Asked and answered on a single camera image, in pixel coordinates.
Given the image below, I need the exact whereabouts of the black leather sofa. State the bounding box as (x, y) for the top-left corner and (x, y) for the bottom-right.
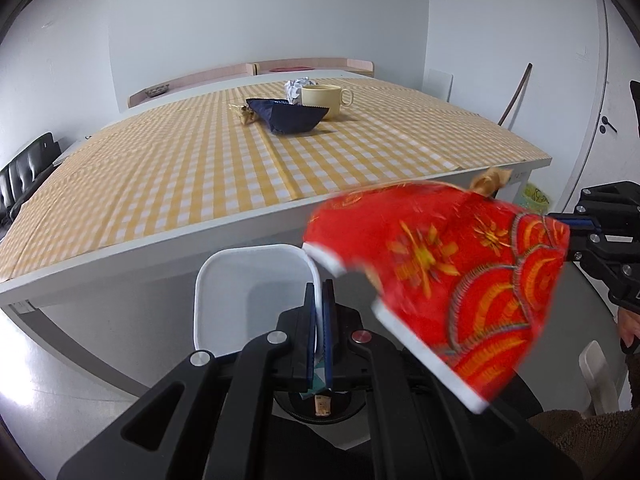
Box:
(0, 132), (62, 233)

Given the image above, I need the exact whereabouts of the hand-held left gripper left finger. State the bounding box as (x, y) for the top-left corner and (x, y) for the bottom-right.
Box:
(57, 281), (321, 480)

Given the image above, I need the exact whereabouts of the white leaning board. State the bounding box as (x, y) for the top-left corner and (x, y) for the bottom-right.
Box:
(426, 67), (454, 106)

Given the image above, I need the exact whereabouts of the light wooden bench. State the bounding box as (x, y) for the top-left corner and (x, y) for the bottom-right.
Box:
(252, 57), (375, 79)
(127, 62), (256, 109)

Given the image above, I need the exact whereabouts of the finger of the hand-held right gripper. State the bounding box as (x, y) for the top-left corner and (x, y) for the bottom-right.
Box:
(547, 182), (640, 233)
(565, 232), (608, 263)

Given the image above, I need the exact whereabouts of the white door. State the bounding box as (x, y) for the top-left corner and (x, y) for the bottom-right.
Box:
(570, 0), (640, 221)

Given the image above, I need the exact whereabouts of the navy blue snack bag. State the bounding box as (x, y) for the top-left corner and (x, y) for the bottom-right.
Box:
(246, 97), (331, 136)

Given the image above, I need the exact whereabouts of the gold candy wrapper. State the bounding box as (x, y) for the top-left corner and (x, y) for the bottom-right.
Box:
(229, 102), (258, 125)

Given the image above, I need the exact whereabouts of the person's right forearm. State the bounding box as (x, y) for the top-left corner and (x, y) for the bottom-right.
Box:
(527, 407), (640, 480)

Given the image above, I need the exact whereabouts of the red patterned gift bag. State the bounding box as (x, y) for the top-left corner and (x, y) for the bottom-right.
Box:
(302, 167), (572, 415)

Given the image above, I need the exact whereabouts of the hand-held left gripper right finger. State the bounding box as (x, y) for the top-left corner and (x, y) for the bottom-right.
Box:
(320, 279), (583, 480)

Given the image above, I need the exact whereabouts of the yellow checkered tablecloth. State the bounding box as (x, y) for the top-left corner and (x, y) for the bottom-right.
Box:
(0, 76), (543, 281)

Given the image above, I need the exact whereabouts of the white plastic container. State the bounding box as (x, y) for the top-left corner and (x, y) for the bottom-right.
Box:
(194, 244), (321, 353)

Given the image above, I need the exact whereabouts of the person's right hand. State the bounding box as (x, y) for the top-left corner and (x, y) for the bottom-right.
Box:
(616, 307), (640, 357)

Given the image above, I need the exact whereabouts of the yellow green plastic bag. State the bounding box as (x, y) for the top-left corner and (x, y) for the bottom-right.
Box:
(520, 183), (549, 213)

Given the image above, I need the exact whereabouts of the thin curved rod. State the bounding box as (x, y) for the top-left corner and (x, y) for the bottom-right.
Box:
(497, 62), (533, 127)

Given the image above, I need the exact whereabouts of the white plastic stool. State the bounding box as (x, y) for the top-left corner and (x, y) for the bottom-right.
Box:
(577, 340), (621, 416)

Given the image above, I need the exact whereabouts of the pale yellow mug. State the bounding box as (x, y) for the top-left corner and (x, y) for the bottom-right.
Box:
(301, 85), (354, 121)

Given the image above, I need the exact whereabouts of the crumpled silver foil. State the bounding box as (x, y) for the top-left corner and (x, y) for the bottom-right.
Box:
(284, 76), (318, 106)

